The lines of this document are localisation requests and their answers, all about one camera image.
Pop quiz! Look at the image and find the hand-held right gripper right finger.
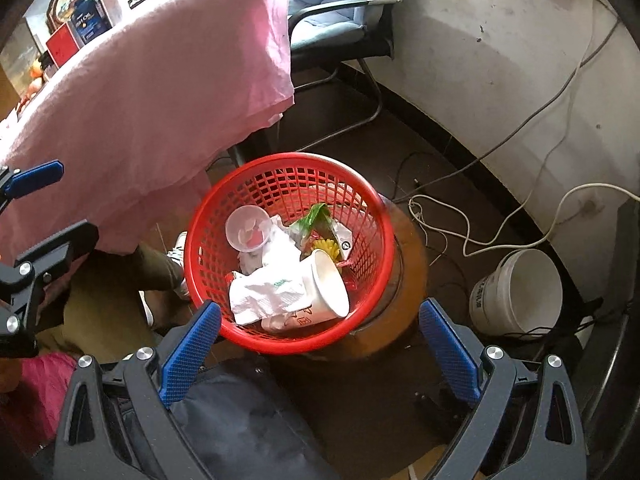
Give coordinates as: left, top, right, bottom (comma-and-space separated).
419, 297, 588, 480

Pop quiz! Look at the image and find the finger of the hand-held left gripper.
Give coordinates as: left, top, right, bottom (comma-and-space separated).
12, 220, 100, 287
0, 160, 65, 211

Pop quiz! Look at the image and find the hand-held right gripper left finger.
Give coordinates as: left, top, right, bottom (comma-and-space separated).
54, 299, 222, 480

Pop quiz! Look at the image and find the white tissue paper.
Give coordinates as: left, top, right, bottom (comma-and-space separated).
229, 215, 313, 326

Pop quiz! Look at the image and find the yellow foam fruit net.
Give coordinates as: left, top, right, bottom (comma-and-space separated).
312, 240, 342, 262

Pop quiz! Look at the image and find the red plastic basket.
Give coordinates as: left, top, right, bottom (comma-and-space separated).
184, 152, 396, 356

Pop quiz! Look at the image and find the green snack packet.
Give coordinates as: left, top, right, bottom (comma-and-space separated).
290, 203, 333, 246

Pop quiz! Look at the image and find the person's leg in olive pants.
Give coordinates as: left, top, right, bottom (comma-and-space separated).
37, 242, 186, 356

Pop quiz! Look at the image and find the pink garment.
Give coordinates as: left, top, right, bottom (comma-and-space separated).
0, 352, 77, 456

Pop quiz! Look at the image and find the dark blue garment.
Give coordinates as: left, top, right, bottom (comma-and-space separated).
170, 355, 341, 480

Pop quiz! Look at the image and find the person's white shoe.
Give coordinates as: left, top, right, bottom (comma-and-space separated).
167, 232, 192, 302

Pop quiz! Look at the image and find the white plastic bucket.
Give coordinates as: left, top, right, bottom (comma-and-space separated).
469, 248, 563, 336

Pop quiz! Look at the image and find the red box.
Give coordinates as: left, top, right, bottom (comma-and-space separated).
46, 24, 83, 68

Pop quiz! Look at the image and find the clear plastic cup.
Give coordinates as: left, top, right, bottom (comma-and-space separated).
225, 205, 273, 252

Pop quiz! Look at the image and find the pink floral tablecloth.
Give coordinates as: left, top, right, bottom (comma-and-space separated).
0, 0, 296, 266

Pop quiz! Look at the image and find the white wrapper with black mark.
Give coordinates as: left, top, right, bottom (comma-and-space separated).
331, 222, 354, 261

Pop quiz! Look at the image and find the dark blue supplement bottle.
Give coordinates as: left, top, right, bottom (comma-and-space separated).
70, 0, 112, 43

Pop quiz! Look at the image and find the office chair with blue cushion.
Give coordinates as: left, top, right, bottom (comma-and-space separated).
287, 0, 403, 128

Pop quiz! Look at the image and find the white cable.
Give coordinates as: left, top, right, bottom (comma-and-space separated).
409, 182, 640, 257

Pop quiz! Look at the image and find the grey cable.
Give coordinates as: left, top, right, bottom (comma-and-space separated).
395, 0, 621, 198

